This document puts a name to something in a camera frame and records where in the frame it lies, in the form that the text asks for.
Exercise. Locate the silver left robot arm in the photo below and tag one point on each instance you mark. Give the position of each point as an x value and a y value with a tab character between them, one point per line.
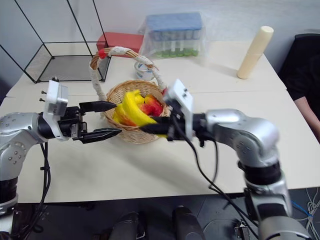
17	127

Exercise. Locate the cream cylinder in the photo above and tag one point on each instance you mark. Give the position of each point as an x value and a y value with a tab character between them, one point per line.
255	52

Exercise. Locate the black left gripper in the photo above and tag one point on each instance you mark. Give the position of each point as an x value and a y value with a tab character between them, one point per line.
67	125

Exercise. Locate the red apple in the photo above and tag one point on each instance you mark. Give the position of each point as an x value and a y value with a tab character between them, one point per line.
150	107

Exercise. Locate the red yellow fruit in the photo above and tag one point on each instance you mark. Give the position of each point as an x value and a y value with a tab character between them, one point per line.
126	121

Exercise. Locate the white tape roll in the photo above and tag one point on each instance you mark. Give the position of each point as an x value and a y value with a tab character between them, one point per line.
142	73

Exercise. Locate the person in black shirt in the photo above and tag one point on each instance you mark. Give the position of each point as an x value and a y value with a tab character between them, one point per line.
305	70

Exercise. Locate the dark rounded shape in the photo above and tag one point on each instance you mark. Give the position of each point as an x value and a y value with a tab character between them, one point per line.
130	226
187	222

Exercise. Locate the yellow banana bunch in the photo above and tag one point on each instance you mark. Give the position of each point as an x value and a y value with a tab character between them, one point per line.
132	110

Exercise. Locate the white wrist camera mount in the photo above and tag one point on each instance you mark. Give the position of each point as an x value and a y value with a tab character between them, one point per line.
183	102
56	100

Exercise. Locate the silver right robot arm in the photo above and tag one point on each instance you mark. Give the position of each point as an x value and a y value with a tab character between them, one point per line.
240	127

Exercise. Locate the red box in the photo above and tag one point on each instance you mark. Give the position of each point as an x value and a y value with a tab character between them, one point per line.
120	41

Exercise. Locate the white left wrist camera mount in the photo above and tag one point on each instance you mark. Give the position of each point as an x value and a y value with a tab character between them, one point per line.
56	100

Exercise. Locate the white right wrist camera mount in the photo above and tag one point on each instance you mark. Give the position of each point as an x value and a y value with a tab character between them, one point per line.
183	102

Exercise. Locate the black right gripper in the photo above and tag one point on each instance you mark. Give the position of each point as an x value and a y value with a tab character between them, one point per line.
176	125

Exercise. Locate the person's bare forearm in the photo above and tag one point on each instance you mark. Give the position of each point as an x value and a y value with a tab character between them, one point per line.
308	113

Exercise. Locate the tube rack with blue lid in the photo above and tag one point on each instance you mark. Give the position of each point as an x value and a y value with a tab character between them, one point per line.
172	25

